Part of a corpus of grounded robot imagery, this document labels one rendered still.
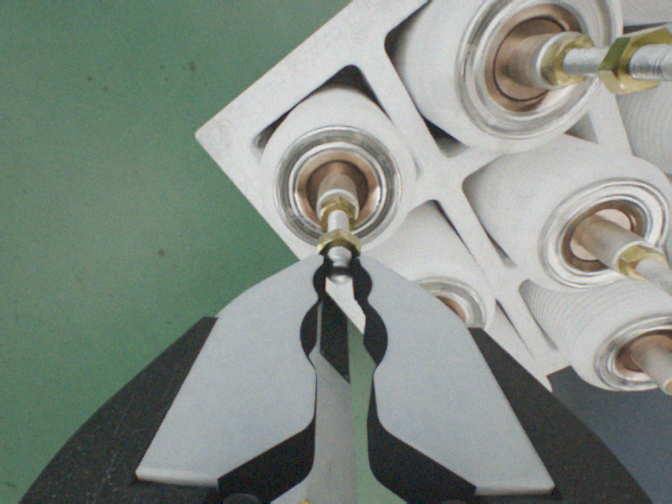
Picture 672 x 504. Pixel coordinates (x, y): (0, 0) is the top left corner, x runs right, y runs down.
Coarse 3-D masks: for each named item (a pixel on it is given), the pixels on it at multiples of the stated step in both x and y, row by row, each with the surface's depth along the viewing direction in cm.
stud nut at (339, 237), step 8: (328, 232) 15; (336, 232) 14; (344, 232) 14; (320, 240) 14; (328, 240) 14; (336, 240) 14; (344, 240) 14; (352, 240) 14; (320, 248) 14; (328, 248) 14; (352, 248) 14; (360, 248) 14; (352, 256) 14; (360, 256) 14
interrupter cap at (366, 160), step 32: (320, 128) 19; (352, 128) 19; (288, 160) 20; (320, 160) 20; (352, 160) 20; (384, 160) 20; (288, 192) 21; (384, 192) 21; (288, 224) 22; (320, 224) 22; (384, 224) 22
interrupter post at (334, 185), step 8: (328, 176) 21; (336, 176) 20; (344, 176) 21; (320, 184) 21; (328, 184) 19; (336, 184) 19; (344, 184) 19; (352, 184) 20; (320, 192) 19; (328, 192) 18; (336, 192) 18; (344, 192) 18; (352, 192) 19; (320, 200) 19; (352, 200) 18; (320, 208) 19; (320, 216) 19
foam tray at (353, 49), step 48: (384, 0) 23; (336, 48) 24; (384, 48) 34; (240, 96) 26; (288, 96) 26; (384, 96) 26; (240, 144) 27; (432, 144) 27; (624, 144) 27; (432, 192) 29; (288, 240) 31; (480, 240) 31; (336, 288) 33; (528, 336) 36
